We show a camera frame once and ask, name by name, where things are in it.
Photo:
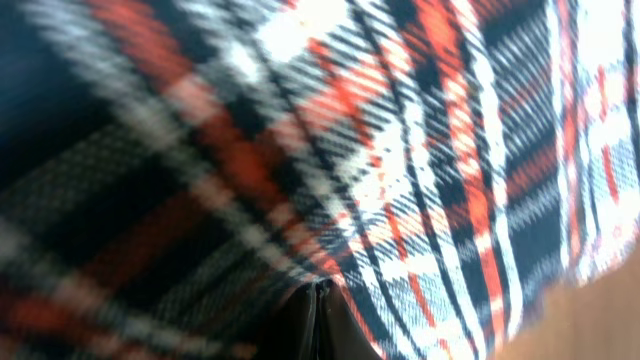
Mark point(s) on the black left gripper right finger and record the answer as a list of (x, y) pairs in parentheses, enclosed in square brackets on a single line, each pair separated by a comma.
[(337, 334)]

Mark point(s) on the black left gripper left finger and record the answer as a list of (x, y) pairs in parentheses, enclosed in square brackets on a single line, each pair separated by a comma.
[(291, 333)]

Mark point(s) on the red plaid shirt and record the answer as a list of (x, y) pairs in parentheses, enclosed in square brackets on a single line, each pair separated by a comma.
[(172, 171)]

